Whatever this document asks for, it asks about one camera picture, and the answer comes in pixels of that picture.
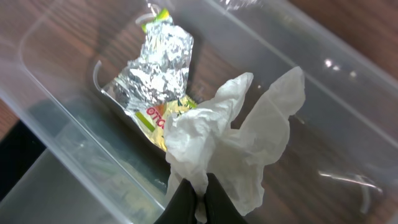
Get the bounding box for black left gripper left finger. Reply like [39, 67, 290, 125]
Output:
[154, 179, 197, 224]

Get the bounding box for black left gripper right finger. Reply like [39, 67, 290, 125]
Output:
[204, 173, 248, 224]

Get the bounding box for foil snack wrapper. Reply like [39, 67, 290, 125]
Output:
[93, 6, 197, 151]

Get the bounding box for clear plastic bin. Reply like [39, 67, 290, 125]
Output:
[1, 1, 397, 223]

